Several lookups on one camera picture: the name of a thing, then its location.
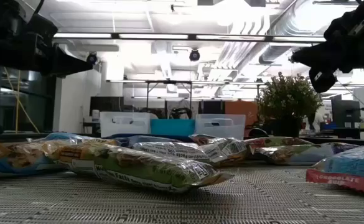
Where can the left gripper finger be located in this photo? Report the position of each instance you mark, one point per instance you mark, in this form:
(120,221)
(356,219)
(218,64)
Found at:
(54,72)
(72,63)

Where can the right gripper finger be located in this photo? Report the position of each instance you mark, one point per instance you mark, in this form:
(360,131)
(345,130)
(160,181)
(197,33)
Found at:
(321,79)
(318,53)

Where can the green orange granola bar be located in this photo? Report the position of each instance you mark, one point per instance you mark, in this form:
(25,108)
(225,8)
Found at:
(303,154)
(228,151)

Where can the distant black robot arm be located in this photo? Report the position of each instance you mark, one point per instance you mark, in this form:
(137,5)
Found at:
(181,113)

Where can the round black ceiling device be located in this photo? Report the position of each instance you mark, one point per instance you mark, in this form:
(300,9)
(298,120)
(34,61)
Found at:
(92,58)
(194,55)

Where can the potted green plant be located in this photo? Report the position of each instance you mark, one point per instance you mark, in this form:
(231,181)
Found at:
(287,99)

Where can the dark desk monitor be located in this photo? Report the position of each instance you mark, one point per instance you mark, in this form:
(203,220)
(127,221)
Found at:
(345,112)

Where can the person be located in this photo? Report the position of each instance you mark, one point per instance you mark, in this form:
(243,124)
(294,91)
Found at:
(318,119)

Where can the blue storage box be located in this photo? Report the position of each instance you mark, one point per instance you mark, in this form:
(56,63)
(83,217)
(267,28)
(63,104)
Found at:
(328,126)

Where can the distant black monitor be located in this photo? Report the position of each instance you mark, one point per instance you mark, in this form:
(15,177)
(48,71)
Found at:
(107,105)

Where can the white cup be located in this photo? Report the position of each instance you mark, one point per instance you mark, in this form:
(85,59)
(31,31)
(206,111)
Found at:
(95,115)

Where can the distant black desk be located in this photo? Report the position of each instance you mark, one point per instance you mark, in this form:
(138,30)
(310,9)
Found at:
(349,133)

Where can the clear plastic bin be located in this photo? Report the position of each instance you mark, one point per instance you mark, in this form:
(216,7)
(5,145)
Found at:
(122,126)
(220,126)

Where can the long linear light bar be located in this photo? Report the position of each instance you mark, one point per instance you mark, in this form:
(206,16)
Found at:
(153,36)

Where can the orange partition panel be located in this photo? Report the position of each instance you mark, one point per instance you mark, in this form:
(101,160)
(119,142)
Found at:
(240,109)

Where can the black partition panel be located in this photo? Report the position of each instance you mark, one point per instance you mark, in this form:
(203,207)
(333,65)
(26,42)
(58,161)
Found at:
(212,107)

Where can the teal plastic bin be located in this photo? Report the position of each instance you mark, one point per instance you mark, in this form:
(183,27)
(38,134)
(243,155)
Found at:
(172,127)

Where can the grey woven placemat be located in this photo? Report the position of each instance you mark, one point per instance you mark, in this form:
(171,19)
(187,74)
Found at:
(262,202)

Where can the silver ceiling air duct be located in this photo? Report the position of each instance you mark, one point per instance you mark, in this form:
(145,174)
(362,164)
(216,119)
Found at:
(278,49)

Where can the black frame knob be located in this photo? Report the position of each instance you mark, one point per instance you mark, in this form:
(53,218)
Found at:
(259,133)

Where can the distant black rig frame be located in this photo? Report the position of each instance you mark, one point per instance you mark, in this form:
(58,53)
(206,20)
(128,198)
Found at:
(169,81)

